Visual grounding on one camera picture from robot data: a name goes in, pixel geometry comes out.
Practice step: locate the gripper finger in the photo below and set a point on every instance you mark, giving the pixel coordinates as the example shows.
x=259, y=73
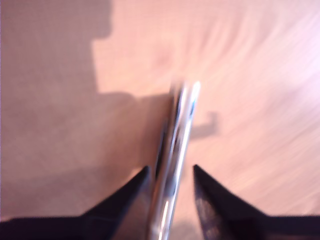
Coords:
x=120, y=215
x=225, y=217

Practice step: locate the metallic silver laser pointer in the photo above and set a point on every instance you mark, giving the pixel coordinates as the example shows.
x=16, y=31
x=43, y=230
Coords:
x=175, y=150

